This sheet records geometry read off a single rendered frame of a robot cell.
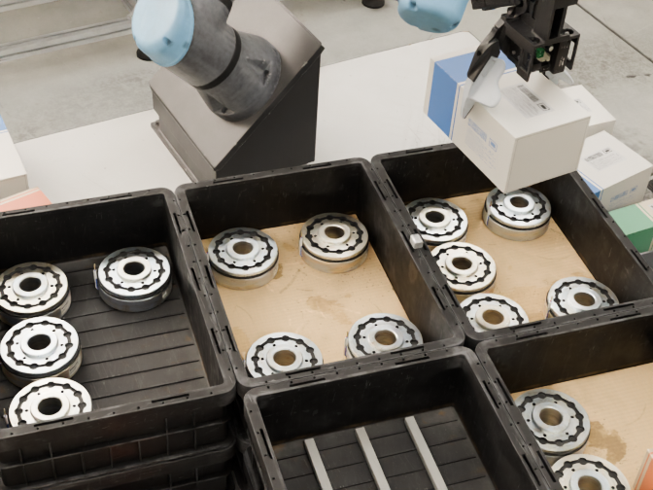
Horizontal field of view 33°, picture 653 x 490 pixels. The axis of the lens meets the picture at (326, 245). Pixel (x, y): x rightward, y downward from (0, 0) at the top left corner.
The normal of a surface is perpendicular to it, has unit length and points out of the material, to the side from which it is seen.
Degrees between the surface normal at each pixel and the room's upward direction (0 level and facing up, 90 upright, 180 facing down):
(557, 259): 0
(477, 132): 90
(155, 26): 51
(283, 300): 0
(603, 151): 0
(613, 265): 90
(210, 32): 69
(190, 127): 44
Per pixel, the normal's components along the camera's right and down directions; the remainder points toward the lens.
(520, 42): -0.88, 0.28
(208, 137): -0.56, -0.33
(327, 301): 0.05, -0.74
